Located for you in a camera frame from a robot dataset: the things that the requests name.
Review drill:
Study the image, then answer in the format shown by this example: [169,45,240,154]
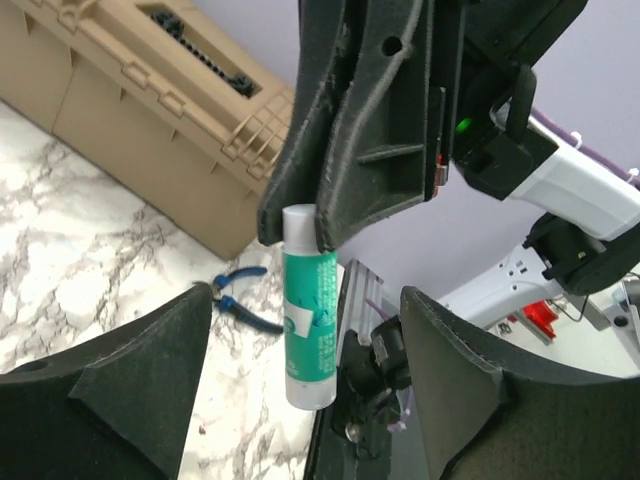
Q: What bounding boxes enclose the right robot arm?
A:
[258,1,639,326]

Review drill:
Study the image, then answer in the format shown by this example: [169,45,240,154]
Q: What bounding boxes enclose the white green glue stick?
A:
[282,204,338,411]

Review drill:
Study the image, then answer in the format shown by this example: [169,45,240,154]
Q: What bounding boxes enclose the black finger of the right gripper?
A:
[257,0,360,245]
[316,1,435,250]

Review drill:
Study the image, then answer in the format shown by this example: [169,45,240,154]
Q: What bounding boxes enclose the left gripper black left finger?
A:
[1,286,212,479]

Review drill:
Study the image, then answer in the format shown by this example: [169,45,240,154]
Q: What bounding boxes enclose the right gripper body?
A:
[426,1,538,200]

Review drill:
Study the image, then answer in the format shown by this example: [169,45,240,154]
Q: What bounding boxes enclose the tan plastic tool case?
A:
[1,0,294,259]

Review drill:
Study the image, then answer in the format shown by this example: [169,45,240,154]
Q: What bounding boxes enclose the blue handled pliers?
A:
[193,266,284,336]

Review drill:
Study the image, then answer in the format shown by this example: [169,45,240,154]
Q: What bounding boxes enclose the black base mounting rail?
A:
[303,260,414,480]

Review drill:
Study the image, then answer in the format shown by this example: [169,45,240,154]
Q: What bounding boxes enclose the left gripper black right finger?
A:
[400,286,639,479]

